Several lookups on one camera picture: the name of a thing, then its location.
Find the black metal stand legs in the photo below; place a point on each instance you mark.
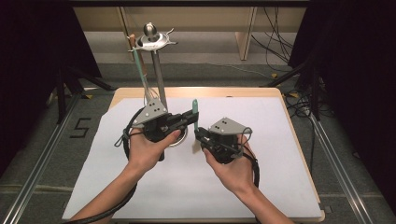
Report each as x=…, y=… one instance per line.
x=314, y=90
x=62, y=93

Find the person's left hand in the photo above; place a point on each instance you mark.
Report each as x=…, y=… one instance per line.
x=144, y=154

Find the white table sheet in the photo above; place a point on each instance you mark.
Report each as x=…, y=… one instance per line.
x=264, y=171

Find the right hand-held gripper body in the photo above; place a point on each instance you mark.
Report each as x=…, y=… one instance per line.
x=225, y=144

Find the light wooden furniture frame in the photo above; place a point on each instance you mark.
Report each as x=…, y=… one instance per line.
x=199, y=18

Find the person's right hand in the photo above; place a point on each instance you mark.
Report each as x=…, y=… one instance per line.
x=236, y=174

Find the metal utensil rack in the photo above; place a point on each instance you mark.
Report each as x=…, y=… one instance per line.
x=158, y=74

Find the black curtain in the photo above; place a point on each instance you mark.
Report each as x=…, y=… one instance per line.
x=28, y=62
x=358, y=77

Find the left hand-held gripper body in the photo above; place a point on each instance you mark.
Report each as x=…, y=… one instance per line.
x=152, y=113

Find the aluminium floor rail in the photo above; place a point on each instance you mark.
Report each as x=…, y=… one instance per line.
x=40, y=161
x=339, y=168

